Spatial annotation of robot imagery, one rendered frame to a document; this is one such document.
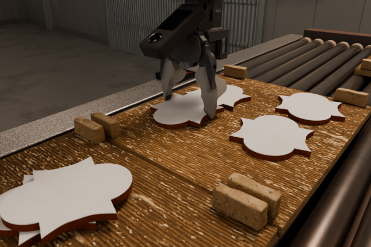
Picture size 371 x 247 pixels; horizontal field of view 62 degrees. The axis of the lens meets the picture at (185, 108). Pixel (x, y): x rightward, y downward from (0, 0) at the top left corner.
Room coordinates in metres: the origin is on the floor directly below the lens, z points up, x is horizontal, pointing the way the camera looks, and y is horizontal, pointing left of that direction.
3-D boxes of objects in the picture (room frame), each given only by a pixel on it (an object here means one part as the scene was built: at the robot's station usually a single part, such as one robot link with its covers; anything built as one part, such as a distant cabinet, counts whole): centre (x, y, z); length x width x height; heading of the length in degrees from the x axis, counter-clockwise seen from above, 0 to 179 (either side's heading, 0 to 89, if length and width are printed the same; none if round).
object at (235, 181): (0.27, -0.07, 0.95); 0.06 x 0.02 x 0.03; 49
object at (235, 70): (0.74, -0.12, 0.95); 0.06 x 0.02 x 0.03; 49
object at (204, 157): (0.51, -0.10, 0.93); 0.41 x 0.35 x 0.02; 139
